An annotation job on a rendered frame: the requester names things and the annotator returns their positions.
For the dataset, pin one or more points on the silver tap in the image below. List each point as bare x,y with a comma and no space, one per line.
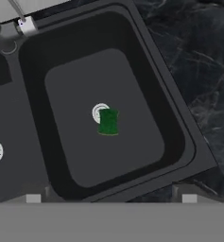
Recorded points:
24,22

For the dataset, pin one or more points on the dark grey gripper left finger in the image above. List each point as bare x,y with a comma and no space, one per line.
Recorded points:
33,193

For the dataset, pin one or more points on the dark grey double sink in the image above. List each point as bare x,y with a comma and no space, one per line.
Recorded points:
85,94

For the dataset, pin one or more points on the green sponge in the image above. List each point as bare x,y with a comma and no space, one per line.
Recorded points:
108,122

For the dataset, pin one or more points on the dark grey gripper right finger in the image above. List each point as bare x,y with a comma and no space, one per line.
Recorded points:
189,193

